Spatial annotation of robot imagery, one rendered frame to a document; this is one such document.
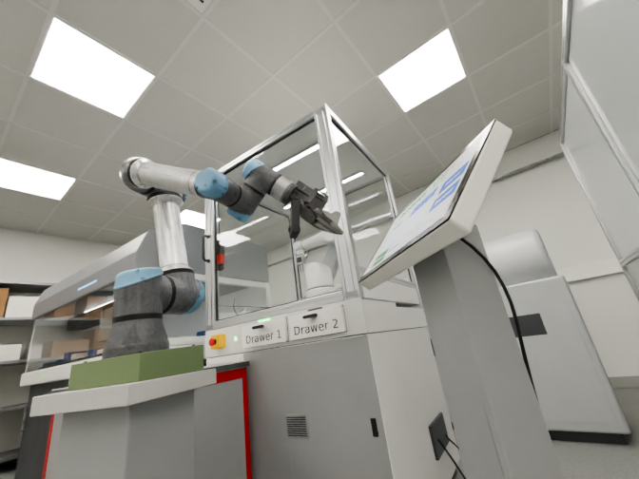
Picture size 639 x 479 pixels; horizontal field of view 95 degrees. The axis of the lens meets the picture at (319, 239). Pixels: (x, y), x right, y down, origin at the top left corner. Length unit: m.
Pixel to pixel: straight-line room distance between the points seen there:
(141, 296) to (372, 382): 0.85
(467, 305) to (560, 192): 3.72
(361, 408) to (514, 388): 0.65
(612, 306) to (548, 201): 1.25
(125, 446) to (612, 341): 4.08
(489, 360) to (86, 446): 0.88
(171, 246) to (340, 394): 0.86
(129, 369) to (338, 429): 0.84
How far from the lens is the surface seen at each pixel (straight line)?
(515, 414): 0.81
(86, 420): 0.91
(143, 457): 0.86
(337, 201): 1.41
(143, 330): 0.90
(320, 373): 1.37
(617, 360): 4.25
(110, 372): 0.87
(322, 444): 1.44
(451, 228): 0.59
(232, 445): 1.59
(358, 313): 1.26
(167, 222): 1.12
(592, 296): 4.22
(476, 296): 0.79
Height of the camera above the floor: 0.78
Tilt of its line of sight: 20 degrees up
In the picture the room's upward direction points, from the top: 8 degrees counter-clockwise
